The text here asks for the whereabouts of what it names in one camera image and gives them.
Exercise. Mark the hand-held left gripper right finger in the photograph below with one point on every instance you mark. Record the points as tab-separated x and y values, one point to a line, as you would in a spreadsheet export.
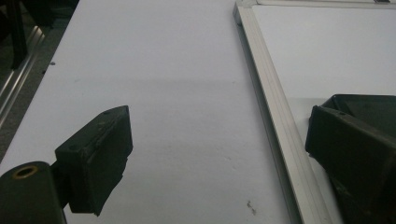
355	155

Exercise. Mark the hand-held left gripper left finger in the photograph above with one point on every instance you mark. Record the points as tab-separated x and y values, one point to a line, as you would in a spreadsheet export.
93	161

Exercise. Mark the white board with aluminium frame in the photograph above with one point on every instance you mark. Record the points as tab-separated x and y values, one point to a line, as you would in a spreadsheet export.
311	46

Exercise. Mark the black metal stand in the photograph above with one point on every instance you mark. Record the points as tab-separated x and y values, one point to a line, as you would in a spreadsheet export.
17	37

